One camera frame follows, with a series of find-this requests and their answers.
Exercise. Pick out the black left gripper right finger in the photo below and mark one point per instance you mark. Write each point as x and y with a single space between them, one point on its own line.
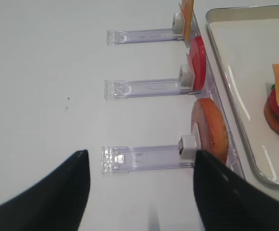
226 202

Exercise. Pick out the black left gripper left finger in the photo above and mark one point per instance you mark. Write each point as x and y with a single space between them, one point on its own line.
56 203

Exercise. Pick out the upright red tomato slice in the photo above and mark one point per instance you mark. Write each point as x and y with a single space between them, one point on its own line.
197 60

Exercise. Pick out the upright orange cheese slice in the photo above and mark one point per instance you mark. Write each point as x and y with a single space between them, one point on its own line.
186 8

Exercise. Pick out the clear acrylic left rack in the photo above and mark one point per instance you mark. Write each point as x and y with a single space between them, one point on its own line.
143 121

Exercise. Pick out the upright bun bottom slice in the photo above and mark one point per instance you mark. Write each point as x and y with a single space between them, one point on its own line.
212 129

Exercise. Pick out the silver metal tray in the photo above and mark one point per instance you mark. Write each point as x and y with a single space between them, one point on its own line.
245 41

